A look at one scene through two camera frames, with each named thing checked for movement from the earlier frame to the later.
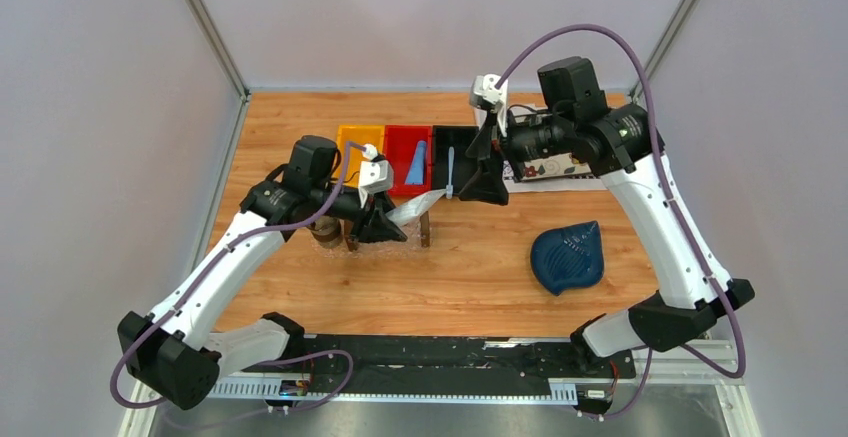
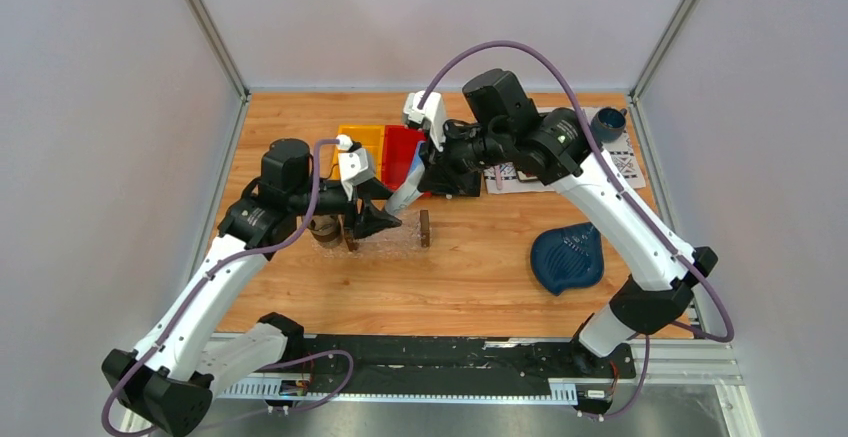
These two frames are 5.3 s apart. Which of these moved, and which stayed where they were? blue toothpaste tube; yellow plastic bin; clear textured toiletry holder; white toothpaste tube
Moved: white toothpaste tube
Stayed: blue toothpaste tube; clear textured toiletry holder; yellow plastic bin
